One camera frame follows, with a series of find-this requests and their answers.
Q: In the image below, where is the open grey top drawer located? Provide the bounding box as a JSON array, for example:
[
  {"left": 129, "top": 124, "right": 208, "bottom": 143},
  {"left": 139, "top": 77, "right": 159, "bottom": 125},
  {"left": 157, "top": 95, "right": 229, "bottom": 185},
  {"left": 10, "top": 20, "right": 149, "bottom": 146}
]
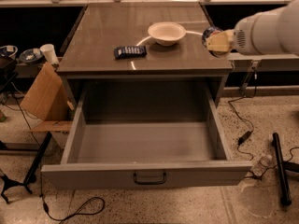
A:
[{"left": 42, "top": 81, "right": 251, "bottom": 189}]

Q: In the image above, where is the blue bowl at left edge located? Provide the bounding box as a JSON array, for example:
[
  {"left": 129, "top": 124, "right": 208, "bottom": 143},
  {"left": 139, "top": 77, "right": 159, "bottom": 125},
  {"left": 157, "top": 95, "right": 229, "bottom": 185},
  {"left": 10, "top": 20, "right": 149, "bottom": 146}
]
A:
[{"left": 0, "top": 45, "right": 18, "bottom": 59}]

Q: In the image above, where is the black drawer handle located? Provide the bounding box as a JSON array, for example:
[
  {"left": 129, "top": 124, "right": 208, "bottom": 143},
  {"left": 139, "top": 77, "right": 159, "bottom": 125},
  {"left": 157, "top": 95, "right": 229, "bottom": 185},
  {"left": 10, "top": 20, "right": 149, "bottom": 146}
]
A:
[{"left": 133, "top": 173, "right": 167, "bottom": 186}]

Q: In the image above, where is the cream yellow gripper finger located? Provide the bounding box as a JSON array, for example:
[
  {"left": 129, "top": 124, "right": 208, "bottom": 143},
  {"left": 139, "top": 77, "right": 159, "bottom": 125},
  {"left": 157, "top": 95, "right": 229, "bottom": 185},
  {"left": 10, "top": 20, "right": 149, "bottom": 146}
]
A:
[{"left": 206, "top": 30, "right": 234, "bottom": 52}]

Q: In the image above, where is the blue pepsi can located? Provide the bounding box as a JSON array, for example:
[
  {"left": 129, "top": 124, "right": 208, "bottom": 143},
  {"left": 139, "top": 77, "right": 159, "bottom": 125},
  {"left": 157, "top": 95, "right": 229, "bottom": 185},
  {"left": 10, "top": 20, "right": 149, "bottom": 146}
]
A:
[{"left": 202, "top": 26, "right": 231, "bottom": 57}]

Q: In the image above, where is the clear plastic water bottle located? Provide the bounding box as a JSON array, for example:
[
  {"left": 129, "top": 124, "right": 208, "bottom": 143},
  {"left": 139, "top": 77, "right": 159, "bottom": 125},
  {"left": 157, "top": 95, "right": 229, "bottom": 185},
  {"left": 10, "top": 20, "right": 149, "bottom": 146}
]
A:
[{"left": 251, "top": 154, "right": 273, "bottom": 177}]

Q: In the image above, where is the white paper cup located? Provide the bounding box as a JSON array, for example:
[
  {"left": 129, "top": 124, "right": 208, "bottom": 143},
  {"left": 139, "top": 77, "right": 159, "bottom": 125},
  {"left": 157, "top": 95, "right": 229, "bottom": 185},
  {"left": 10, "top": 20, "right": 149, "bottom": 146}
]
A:
[{"left": 40, "top": 44, "right": 59, "bottom": 64}]

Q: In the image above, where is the dark bowl with items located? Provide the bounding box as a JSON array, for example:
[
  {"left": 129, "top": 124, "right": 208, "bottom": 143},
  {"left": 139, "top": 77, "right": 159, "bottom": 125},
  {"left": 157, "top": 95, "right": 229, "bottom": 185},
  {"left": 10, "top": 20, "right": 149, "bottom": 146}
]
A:
[{"left": 19, "top": 48, "right": 43, "bottom": 64}]

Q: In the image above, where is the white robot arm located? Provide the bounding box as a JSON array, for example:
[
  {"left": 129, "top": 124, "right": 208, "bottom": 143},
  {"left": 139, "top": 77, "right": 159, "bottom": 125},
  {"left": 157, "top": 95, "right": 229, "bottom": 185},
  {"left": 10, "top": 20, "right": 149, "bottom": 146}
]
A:
[{"left": 202, "top": 0, "right": 299, "bottom": 56}]

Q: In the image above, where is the black power cable with adapter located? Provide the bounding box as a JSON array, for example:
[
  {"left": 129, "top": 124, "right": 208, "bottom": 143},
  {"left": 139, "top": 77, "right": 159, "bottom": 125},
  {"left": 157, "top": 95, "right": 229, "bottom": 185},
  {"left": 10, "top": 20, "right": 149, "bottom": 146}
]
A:
[{"left": 227, "top": 66, "right": 299, "bottom": 181}]

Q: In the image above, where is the black tripod leg left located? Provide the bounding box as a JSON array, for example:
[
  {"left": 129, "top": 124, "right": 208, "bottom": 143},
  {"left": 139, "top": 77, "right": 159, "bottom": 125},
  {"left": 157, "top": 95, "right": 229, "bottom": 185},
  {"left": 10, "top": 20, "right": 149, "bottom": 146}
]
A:
[{"left": 1, "top": 132, "right": 52, "bottom": 204}]

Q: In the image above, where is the grey cabinet with glossy top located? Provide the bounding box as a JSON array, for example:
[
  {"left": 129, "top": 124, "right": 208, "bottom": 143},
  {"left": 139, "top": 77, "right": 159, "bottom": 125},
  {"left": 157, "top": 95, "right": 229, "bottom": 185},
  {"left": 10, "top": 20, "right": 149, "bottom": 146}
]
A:
[{"left": 58, "top": 2, "right": 232, "bottom": 103}]

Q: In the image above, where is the black floor cable left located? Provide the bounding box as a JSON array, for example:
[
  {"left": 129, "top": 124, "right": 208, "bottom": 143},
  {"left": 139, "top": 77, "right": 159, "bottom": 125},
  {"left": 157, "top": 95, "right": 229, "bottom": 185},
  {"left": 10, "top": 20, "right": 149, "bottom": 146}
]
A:
[{"left": 10, "top": 83, "right": 106, "bottom": 222}]

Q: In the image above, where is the dark blue snack bag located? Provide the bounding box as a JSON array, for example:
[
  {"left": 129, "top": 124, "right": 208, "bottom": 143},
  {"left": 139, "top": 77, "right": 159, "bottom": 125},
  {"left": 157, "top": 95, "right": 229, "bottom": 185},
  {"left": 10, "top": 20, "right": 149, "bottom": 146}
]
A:
[{"left": 114, "top": 46, "right": 147, "bottom": 60}]

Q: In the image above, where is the brown cardboard box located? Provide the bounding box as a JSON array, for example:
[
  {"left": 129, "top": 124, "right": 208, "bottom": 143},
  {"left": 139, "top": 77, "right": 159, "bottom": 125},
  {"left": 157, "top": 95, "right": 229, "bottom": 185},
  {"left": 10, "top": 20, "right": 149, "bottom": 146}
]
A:
[{"left": 21, "top": 62, "right": 72, "bottom": 132}]

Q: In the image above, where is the white paper bowl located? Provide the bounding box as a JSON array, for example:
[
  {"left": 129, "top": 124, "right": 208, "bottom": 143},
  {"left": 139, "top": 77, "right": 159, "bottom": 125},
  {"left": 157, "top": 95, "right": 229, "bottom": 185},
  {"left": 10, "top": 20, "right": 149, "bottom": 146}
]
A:
[{"left": 148, "top": 22, "right": 186, "bottom": 46}]

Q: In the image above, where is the black metal stand leg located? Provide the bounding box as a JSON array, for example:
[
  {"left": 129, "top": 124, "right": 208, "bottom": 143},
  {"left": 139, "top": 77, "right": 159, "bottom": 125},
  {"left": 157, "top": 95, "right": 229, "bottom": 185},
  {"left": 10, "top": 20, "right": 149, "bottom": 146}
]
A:
[{"left": 272, "top": 133, "right": 299, "bottom": 206}]

